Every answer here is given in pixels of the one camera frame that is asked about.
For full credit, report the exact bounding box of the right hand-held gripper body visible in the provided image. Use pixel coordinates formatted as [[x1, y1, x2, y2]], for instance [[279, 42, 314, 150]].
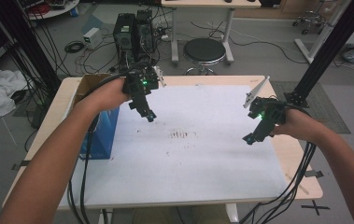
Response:
[[243, 75, 289, 141]]

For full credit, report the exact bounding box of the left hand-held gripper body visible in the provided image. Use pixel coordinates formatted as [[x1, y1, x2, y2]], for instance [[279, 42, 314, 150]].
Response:
[[121, 65, 167, 120]]

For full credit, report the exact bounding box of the blue cardboard box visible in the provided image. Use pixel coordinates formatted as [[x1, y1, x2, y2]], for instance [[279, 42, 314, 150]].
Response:
[[71, 73, 120, 161]]

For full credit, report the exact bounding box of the person's right hand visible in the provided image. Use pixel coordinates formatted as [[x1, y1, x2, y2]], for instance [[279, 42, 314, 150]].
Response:
[[270, 108, 323, 144]]

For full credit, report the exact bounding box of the person's left hand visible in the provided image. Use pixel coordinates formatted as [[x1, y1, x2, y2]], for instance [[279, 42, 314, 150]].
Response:
[[74, 77, 133, 114]]

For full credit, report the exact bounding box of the light wooden table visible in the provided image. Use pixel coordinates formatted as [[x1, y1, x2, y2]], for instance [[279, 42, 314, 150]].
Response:
[[2, 75, 324, 224]]

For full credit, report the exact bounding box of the black computer tower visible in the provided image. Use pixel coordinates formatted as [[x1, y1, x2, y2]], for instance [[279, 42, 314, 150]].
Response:
[[112, 12, 136, 68], [135, 9, 156, 67]]

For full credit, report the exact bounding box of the grey floor mat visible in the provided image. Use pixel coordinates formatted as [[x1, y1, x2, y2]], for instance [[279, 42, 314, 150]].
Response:
[[271, 81, 352, 135]]

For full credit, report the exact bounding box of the small white box device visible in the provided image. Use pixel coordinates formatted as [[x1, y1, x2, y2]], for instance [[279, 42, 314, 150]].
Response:
[[82, 27, 104, 50]]

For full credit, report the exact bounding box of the white table mat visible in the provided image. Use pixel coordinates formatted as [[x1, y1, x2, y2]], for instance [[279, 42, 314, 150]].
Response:
[[57, 84, 289, 209]]

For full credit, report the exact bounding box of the grey tape piece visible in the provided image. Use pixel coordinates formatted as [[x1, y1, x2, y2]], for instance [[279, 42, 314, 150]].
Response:
[[10, 160, 31, 172], [304, 169, 325, 179]]

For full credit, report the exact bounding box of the black round stool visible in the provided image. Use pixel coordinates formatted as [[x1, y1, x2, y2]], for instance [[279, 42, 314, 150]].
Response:
[[182, 37, 227, 77]]

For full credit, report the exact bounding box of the black tape cross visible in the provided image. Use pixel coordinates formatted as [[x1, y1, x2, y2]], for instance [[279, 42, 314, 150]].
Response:
[[300, 200, 331, 217]]

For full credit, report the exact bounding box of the white metal stand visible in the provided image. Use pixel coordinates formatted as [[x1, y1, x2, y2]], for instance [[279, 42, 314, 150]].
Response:
[[294, 0, 353, 65]]

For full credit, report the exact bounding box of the office chair base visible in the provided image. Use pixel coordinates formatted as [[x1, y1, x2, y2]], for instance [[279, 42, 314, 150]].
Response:
[[291, 10, 327, 35]]

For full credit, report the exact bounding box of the round white table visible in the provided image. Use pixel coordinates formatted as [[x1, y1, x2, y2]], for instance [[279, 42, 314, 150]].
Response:
[[19, 0, 81, 21]]

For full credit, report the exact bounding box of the background desk with white legs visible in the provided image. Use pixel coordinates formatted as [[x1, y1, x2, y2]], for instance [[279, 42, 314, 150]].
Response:
[[160, 0, 262, 66]]

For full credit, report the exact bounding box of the right gripper black cable bundle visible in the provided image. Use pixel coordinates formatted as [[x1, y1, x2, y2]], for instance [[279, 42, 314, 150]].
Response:
[[238, 96, 318, 224]]

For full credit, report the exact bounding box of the coiled black cable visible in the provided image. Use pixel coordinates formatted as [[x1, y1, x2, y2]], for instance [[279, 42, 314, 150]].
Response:
[[64, 40, 86, 54]]

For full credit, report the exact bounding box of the black frame post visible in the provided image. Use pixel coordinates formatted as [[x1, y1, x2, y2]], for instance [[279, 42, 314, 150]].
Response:
[[0, 0, 63, 94], [284, 0, 354, 108]]

